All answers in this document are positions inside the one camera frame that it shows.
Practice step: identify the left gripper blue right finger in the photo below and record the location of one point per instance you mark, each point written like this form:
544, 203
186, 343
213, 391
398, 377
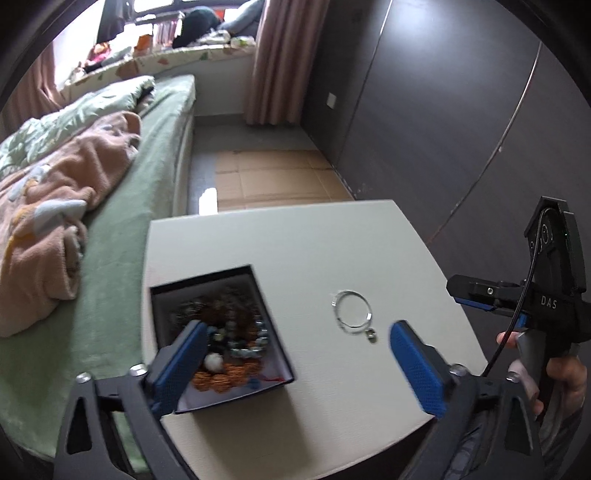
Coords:
484, 428

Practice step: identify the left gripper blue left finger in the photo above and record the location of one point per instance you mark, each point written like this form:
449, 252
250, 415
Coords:
89, 445

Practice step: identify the black jewelry box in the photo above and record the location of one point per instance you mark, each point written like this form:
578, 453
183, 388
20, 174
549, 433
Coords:
244, 355

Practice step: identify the person's right hand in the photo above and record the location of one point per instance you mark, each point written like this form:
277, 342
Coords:
568, 371

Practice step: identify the green bed mattress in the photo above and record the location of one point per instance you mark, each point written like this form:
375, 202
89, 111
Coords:
99, 331

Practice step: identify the pink fleece blanket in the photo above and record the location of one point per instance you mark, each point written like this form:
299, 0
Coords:
43, 237

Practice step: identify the flattened cardboard sheets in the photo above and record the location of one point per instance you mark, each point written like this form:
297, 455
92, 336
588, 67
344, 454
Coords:
275, 178

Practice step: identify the light green quilt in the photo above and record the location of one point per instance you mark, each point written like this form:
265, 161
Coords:
37, 138

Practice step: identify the pink left curtain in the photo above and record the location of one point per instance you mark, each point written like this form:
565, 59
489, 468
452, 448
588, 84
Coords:
36, 94

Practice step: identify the pink curtain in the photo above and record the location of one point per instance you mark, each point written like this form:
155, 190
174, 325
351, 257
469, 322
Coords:
36, 94
286, 45

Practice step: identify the pink right curtain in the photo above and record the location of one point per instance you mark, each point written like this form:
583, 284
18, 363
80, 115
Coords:
286, 45

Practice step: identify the floral window seat cushion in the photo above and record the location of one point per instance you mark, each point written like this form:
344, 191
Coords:
152, 64

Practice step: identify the dark hanging clothes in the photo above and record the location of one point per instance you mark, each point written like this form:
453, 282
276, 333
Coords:
115, 15

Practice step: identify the black bag on sill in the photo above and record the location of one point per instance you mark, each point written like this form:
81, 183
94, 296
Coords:
196, 23

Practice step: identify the white wall switch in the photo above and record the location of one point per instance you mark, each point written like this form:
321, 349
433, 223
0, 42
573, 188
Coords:
331, 101

